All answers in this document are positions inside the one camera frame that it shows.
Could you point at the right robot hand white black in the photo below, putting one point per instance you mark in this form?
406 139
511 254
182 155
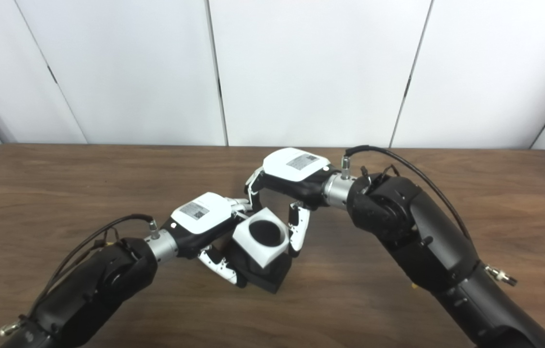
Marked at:
296 171

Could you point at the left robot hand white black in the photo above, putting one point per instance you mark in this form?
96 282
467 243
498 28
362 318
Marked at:
200 217

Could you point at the white square piece with hole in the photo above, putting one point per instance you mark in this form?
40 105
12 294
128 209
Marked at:
263 253

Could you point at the black peg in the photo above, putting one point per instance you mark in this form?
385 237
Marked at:
265 278

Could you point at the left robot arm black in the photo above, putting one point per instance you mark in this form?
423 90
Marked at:
98 285

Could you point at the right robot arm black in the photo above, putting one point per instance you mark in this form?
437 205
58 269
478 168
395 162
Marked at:
422 237

